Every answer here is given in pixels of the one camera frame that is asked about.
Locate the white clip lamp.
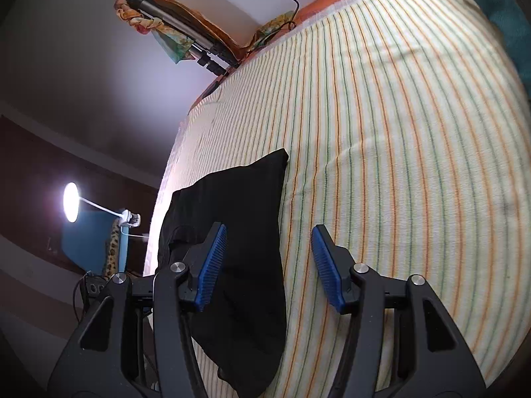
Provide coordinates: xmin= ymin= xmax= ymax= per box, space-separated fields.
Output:
xmin=62 ymin=181 xmax=142 ymax=229

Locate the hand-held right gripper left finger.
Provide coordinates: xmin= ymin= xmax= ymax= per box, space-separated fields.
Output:
xmin=47 ymin=222 xmax=228 ymax=398

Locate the blue chair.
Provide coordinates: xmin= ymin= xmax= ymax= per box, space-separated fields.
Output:
xmin=61 ymin=208 xmax=130 ymax=276

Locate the leopard print cloth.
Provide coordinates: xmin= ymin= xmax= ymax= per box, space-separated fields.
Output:
xmin=103 ymin=220 xmax=126 ymax=279

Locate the teal garment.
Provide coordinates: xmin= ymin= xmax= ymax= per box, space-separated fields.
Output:
xmin=439 ymin=0 xmax=531 ymax=73

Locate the yellow striped bed cover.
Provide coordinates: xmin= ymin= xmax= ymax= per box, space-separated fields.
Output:
xmin=166 ymin=0 xmax=531 ymax=398

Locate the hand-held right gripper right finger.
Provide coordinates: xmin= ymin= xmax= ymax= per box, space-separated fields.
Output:
xmin=311 ymin=224 xmax=486 ymax=398

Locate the green yellow patterned cloth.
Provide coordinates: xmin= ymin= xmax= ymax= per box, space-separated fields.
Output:
xmin=254 ymin=10 xmax=298 ymax=47

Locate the folded grey tripod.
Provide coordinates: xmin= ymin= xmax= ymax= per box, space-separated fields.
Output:
xmin=124 ymin=0 xmax=241 ymax=77

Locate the black power strip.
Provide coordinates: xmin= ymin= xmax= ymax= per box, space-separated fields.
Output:
xmin=80 ymin=274 xmax=109 ymax=301

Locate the black t-shirt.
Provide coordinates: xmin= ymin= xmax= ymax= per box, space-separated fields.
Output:
xmin=158 ymin=148 xmax=289 ymax=398

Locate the colourful patterned scarf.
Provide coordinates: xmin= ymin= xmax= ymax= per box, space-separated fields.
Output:
xmin=115 ymin=0 xmax=196 ymax=65

